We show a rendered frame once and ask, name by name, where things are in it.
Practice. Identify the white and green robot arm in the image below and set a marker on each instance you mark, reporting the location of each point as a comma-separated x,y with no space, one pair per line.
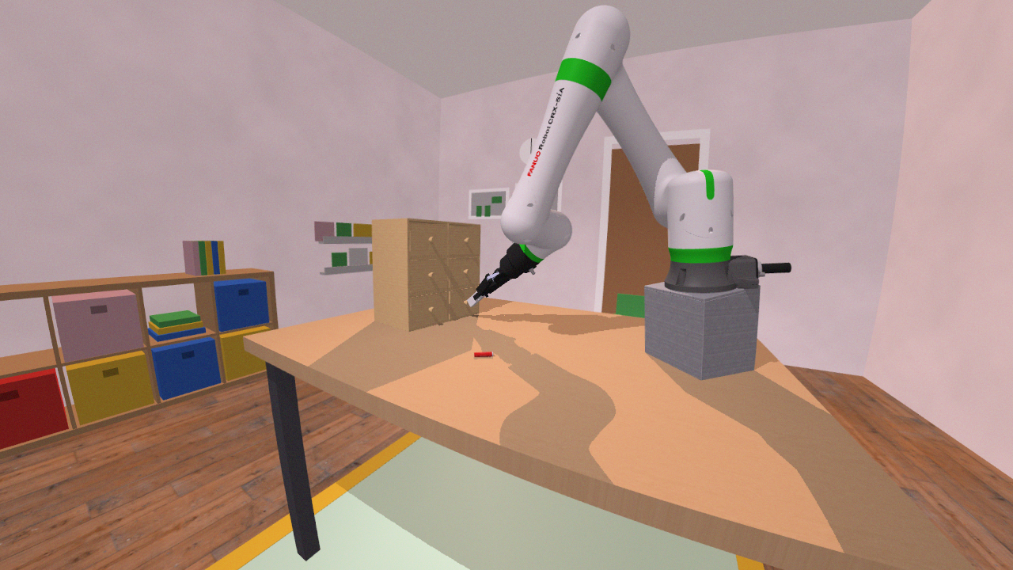
699,205

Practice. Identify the small wooden chest of drawers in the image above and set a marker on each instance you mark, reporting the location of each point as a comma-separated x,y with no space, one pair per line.
390,251

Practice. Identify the brown wooden drawer front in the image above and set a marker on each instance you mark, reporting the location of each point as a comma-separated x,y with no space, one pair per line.
464,240
458,305
427,239
422,274
458,276
424,306

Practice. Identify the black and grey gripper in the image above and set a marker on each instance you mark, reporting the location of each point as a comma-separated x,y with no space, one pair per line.
501,275

